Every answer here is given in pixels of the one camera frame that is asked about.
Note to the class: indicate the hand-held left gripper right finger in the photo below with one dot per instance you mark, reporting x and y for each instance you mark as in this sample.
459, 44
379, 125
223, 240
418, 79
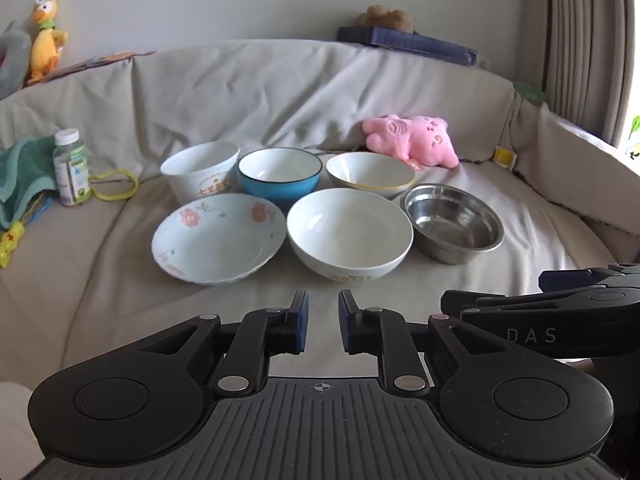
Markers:
345, 324

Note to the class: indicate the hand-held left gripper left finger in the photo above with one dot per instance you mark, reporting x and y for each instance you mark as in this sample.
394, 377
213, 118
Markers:
301, 322

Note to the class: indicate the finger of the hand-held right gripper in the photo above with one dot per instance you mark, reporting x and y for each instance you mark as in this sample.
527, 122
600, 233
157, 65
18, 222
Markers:
465, 302
580, 277

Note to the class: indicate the stainless steel bowl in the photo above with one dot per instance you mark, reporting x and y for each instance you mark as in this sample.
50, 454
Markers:
452, 227

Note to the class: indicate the large white bowl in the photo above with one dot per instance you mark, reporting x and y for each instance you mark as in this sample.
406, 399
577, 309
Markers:
347, 235

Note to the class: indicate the white floral plate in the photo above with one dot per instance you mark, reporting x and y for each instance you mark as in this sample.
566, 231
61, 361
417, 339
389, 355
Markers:
215, 242

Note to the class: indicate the blue bowl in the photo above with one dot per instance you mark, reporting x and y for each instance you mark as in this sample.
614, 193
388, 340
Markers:
280, 185

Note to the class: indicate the white bowl yellow rim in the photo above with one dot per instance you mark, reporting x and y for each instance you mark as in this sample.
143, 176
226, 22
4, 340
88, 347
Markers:
370, 172

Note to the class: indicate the tall white bowl orange print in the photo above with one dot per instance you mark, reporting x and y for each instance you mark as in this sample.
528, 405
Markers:
197, 175

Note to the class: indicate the yellow sofa tag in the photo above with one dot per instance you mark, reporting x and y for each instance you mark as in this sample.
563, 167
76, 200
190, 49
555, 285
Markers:
505, 156

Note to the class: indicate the pink plush toy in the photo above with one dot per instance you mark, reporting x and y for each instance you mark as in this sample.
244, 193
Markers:
410, 137

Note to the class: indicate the beige curtain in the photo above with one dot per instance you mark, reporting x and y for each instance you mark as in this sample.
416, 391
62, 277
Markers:
585, 35

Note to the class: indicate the dark blue flat box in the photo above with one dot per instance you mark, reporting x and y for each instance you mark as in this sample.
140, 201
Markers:
405, 42

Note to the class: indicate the green label plastic bottle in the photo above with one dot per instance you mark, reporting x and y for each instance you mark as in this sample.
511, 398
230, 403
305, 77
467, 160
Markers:
72, 172

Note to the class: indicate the brown plush toy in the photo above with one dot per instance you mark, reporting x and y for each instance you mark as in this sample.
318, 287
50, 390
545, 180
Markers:
385, 17

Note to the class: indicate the small yellow plastic toy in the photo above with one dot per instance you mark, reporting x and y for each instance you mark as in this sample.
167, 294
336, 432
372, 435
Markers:
10, 245

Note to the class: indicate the green towel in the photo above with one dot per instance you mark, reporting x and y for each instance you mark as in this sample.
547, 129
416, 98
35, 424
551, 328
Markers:
25, 175

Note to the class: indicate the orange picture book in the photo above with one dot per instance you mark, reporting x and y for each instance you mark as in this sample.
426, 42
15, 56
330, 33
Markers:
95, 64

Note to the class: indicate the yellow duck plush toy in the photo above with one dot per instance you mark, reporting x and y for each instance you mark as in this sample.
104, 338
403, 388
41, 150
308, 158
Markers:
46, 45

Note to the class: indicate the grey plush toy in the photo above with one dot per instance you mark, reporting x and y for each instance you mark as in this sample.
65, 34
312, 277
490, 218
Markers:
12, 60

